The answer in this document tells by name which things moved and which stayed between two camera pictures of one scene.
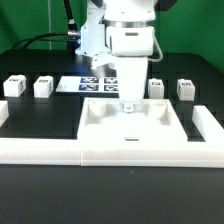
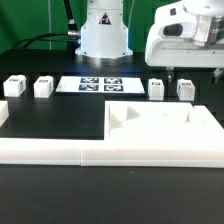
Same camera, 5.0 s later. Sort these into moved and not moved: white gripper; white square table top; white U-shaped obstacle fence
Moved: white square table top; white gripper
Not moved: white U-shaped obstacle fence
